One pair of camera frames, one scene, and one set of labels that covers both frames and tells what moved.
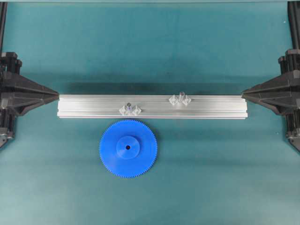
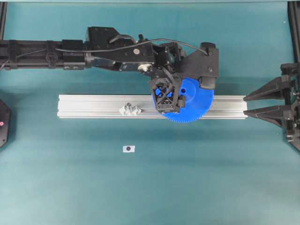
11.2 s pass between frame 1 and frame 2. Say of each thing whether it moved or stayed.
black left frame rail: stayed
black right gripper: moved
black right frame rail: stayed
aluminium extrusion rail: stayed
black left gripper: moved
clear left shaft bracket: stayed
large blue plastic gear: moved
